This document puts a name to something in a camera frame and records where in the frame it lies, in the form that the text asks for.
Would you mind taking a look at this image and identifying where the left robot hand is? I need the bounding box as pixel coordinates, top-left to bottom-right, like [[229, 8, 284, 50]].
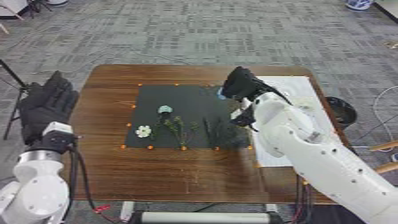
[[16, 70, 81, 145]]

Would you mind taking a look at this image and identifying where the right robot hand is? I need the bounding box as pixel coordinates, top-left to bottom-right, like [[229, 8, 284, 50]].
[[218, 65, 278, 103]]

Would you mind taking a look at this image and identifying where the blue flower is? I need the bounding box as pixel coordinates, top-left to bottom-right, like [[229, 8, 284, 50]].
[[215, 85, 230, 101]]

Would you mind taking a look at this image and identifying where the black tripod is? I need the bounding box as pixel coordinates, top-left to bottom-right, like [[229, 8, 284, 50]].
[[0, 59, 31, 141]]

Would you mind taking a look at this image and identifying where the dark mat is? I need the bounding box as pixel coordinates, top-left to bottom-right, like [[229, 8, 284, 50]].
[[122, 84, 254, 150]]

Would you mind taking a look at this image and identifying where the pale green flower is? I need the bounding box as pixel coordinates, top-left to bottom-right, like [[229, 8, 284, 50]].
[[154, 104, 175, 125]]

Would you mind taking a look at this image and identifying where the leafy green sprig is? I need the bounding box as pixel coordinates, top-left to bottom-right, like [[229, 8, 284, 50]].
[[161, 115, 202, 150]]

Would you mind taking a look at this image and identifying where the white flower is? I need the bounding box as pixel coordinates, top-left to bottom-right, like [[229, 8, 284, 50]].
[[133, 124, 154, 139]]

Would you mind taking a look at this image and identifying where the black round bin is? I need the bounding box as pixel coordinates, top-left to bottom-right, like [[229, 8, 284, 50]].
[[323, 96, 358, 132]]

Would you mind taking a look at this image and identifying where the wooden stick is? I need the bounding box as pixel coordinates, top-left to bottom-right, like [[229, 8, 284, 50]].
[[373, 161, 398, 175], [366, 139, 398, 152]]

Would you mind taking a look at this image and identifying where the blue and white vase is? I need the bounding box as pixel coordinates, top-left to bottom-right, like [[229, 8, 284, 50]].
[[342, 0, 376, 11]]

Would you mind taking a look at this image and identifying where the pale grey bar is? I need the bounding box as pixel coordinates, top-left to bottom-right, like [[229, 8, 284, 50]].
[[136, 211, 275, 224]]

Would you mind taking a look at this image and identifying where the black cable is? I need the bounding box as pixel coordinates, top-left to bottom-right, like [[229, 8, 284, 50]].
[[65, 145, 122, 224]]

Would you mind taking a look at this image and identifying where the white cable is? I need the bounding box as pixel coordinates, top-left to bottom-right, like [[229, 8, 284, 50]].
[[351, 85, 398, 154]]

